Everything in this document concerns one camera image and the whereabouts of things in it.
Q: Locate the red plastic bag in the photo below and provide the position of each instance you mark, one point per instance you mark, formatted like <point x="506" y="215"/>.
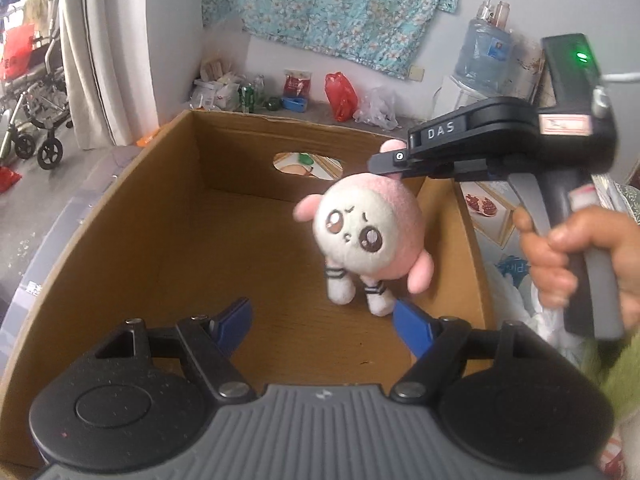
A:
<point x="341" y="95"/>

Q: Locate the brown cardboard box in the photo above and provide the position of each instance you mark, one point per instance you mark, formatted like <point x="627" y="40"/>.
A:
<point x="150" y="260"/>

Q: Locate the white crumpled bag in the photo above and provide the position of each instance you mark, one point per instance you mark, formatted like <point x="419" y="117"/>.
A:
<point x="215" y="87"/>

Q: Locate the blue water jug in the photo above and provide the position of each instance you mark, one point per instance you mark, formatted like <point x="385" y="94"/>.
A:
<point x="482" y="55"/>

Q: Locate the white curtain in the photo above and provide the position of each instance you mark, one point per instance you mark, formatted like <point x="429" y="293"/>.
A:
<point x="125" y="35"/>

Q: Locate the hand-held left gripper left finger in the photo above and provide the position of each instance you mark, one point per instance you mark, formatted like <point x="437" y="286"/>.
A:
<point x="235" y="317"/>

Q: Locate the teal floral wall cloth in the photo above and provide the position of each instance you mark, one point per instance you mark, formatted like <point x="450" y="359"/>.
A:
<point x="325" y="5"/>

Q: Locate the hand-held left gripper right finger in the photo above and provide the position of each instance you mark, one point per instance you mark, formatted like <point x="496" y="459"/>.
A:
<point x="412" y="325"/>

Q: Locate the translucent plastic bag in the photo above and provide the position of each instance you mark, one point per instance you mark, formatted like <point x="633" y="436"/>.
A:
<point x="520" y="295"/>

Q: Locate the person's right hand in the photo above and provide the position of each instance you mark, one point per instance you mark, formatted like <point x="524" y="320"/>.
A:
<point x="550" y="260"/>

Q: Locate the wheelchair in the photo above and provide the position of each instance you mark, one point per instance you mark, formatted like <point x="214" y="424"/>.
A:
<point x="30" y="95"/>

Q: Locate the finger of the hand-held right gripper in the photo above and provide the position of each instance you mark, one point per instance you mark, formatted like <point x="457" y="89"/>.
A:
<point x="387" y="162"/>

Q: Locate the white water dispenser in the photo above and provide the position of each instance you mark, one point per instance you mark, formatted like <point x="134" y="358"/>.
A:
<point x="452" y="92"/>

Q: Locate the red jar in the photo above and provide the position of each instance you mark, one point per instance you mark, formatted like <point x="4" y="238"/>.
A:
<point x="297" y="85"/>

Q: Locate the wall socket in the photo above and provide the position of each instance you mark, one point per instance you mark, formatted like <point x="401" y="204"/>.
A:
<point x="416" y="73"/>

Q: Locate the pink white plush toy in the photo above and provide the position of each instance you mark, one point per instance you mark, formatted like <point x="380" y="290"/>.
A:
<point x="370" y="220"/>

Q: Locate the small clear bottle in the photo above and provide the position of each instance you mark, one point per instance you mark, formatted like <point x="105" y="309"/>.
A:
<point x="485" y="12"/>
<point x="502" y="14"/>

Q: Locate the green fuzzy cloth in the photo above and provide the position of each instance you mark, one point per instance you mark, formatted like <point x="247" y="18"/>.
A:
<point x="622" y="375"/>

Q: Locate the patterned cloth roll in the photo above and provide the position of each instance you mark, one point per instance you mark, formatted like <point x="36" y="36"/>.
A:
<point x="530" y="70"/>

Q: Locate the blue plastic item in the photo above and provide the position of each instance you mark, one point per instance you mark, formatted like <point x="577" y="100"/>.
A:
<point x="294" y="104"/>

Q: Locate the clear plastic bag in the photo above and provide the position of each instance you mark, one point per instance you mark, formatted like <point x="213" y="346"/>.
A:
<point x="377" y="107"/>

